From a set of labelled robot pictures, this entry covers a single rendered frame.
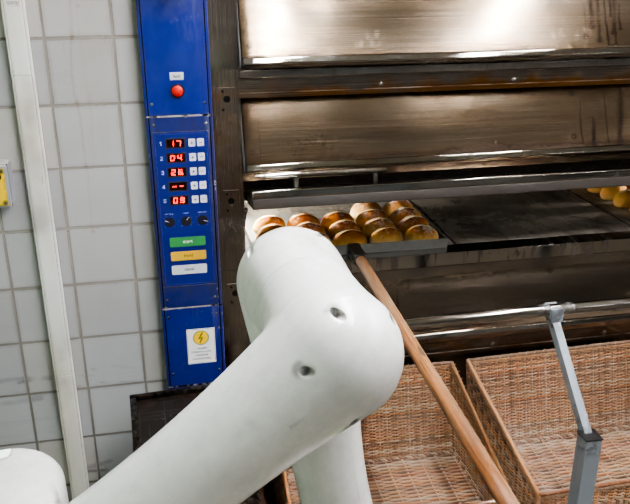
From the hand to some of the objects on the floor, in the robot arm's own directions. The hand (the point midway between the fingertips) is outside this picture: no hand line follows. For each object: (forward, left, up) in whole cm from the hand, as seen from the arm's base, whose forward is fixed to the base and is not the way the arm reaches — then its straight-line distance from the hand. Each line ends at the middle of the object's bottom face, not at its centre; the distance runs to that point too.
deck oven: (+63, +216, -122) cm, 256 cm away
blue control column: (-34, +222, -122) cm, 255 cm away
